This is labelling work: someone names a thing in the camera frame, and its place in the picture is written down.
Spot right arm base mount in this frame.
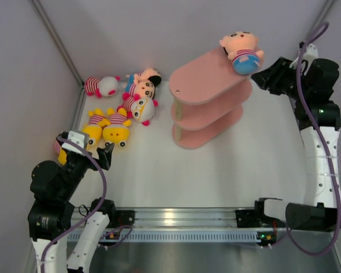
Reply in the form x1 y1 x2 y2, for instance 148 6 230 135
235 198 285 228

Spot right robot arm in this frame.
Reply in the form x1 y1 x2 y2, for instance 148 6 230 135
251 57 341 231

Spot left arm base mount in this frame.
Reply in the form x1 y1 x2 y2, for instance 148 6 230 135
108 210 135 228

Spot yellow plush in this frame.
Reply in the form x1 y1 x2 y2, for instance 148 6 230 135
102 107 131 148
82 108 110 150

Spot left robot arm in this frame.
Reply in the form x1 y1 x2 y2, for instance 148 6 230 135
27 144 117 272

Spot small boy plush doll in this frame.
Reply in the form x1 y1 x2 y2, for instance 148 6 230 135
124 68 162 93

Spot white pink plush glasses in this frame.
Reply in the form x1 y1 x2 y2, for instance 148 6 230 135
117 93 159 126

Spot yellow plush right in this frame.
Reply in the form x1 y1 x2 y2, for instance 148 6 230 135
102 107 131 148

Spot white pink plush far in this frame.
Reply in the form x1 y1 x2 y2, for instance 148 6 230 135
84 76 120 98

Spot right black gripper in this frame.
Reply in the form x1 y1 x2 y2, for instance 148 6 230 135
249 57 309 102

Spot white slotted cable duct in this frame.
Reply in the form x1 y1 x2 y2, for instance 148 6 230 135
61 230 262 242

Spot aluminium mounting rail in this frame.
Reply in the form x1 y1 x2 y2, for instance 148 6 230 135
64 206 341 229

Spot pink three-tier shelf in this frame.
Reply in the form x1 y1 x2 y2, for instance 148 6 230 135
169 47 252 149

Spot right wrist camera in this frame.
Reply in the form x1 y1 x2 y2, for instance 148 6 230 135
290 42 318 70

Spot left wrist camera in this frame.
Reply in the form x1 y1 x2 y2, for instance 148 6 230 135
61 130 89 154

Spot yellow plush left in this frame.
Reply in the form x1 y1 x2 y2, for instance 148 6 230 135
82 108 110 150

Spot large boy plush doll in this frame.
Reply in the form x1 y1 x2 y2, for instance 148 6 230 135
219 31 264 75

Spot yellow plush corner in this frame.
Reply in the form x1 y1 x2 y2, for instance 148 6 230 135
55 142 66 165

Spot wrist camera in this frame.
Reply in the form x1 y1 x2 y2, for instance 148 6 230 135
290 42 318 70
61 130 89 154

